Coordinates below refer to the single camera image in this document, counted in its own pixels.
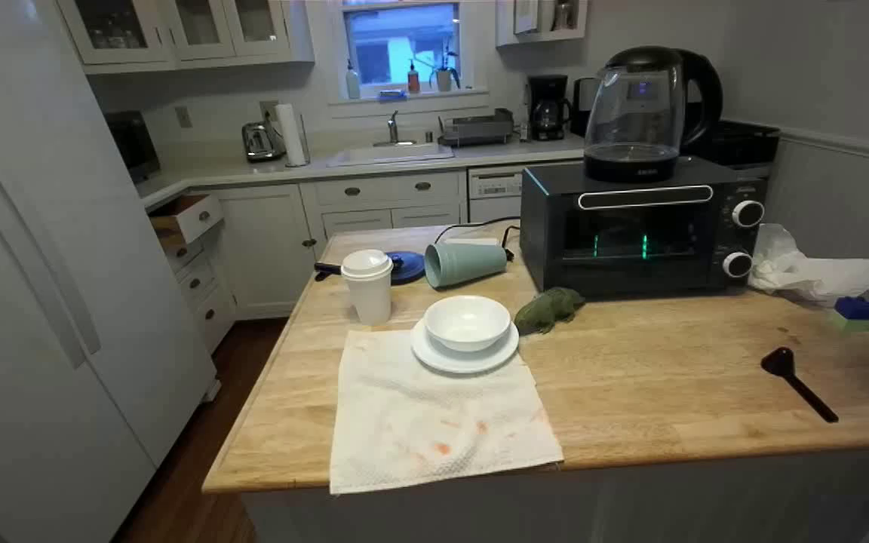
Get glass kettle with black handle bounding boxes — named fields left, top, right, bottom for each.
left=582, top=42, right=727, bottom=168

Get black box behind oven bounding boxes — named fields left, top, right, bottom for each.
left=693, top=117, right=782, bottom=168

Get black kettle power base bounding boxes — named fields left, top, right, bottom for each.
left=582, top=151, right=681, bottom=186

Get black toaster oven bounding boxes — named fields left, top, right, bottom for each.
left=519, top=155, right=772, bottom=301

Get crumpled white paper towel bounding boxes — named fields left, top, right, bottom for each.
left=749, top=219, right=869, bottom=309

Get blue and green sponge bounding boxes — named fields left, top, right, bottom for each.
left=826, top=291, right=869, bottom=336

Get black spatula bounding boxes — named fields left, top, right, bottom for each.
left=758, top=343, right=841, bottom=424

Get black coffee maker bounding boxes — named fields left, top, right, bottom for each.
left=524, top=72, right=573, bottom=145

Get green plush toy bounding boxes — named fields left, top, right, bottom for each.
left=511, top=283, right=587, bottom=339

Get white dishwasher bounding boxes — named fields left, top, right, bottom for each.
left=465, top=163, right=529, bottom=225

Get silver toaster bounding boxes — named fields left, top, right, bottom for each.
left=239, top=117, right=290, bottom=167
left=437, top=106, right=519, bottom=151

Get white kitchen island cabinet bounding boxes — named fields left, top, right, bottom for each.
left=239, top=447, right=869, bottom=543

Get teal cup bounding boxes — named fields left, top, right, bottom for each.
left=422, top=234, right=511, bottom=291

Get white bowl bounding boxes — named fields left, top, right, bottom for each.
left=422, top=291, right=513, bottom=357

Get white plate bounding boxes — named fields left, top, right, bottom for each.
left=408, top=320, right=523, bottom=379

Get kitchen window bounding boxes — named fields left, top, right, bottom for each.
left=338, top=0, right=467, bottom=102

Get white kitchen sink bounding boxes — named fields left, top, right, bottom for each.
left=327, top=143, right=456, bottom=168

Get stained white cloth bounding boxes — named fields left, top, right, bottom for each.
left=327, top=330, right=567, bottom=497

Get white cup with lid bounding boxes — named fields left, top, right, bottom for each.
left=338, top=247, right=398, bottom=325

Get white paper towel roll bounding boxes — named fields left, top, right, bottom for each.
left=270, top=98, right=311, bottom=168

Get white base cabinets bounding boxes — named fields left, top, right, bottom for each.
left=151, top=163, right=529, bottom=357

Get open white drawer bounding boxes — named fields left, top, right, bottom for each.
left=147, top=190, right=227, bottom=249

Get black countertop appliance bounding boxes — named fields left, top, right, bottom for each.
left=106, top=108, right=163, bottom=183

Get white refrigerator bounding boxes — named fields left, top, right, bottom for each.
left=0, top=0, right=217, bottom=543

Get white open wall shelf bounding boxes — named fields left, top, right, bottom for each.
left=492, top=0, right=591, bottom=48

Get black oven power cable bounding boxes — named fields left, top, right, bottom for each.
left=432, top=217, right=524, bottom=266

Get white glass-door wall cabinets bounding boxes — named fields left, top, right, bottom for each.
left=55, top=0, right=318, bottom=76

